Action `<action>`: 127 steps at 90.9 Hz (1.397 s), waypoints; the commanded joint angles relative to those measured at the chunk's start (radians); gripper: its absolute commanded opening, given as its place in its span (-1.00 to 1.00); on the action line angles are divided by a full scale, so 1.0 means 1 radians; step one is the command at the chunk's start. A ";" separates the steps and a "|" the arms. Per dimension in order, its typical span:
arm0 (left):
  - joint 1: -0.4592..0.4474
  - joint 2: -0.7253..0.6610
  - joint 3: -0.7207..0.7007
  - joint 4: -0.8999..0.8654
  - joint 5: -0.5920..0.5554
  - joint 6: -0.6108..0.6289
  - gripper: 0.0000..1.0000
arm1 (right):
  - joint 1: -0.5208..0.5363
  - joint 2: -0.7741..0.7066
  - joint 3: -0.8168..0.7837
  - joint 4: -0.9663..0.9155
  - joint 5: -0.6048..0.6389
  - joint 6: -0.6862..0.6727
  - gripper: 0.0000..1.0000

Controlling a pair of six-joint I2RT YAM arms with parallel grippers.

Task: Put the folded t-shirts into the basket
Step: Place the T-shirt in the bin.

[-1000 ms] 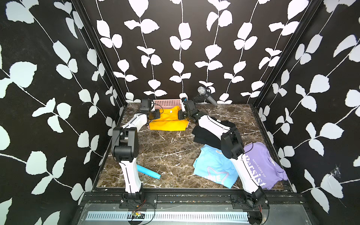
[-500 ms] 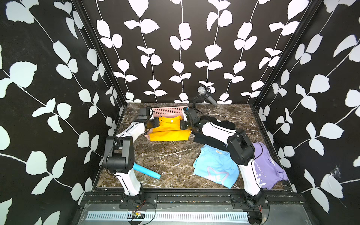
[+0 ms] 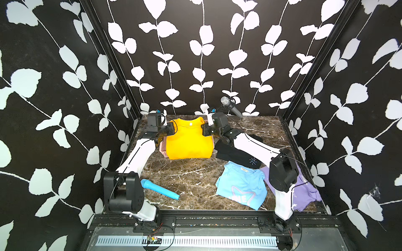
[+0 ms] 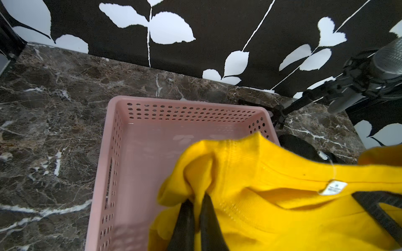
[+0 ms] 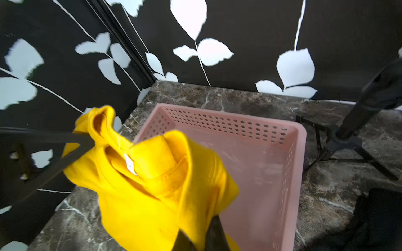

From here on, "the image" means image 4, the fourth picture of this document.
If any grey microphone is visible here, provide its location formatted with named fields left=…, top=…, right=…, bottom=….
left=328, top=38, right=402, bottom=114

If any pink perforated plastic basket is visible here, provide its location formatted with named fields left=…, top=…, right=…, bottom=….
left=85, top=96, right=278, bottom=251

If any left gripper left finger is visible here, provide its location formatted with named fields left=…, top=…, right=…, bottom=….
left=166, top=199, right=195, bottom=251

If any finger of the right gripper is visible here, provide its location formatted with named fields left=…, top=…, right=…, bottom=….
left=352, top=191, right=402, bottom=246

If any black microphone tripod stand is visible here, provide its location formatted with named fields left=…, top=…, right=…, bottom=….
left=264, top=49, right=402, bottom=128

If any black t-shirt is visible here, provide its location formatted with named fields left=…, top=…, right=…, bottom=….
left=278, top=134, right=345, bottom=164

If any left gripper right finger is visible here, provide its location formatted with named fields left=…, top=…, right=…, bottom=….
left=200, top=193, right=229, bottom=251

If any yellow t-shirt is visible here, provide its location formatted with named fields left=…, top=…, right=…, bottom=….
left=148, top=133, right=402, bottom=251

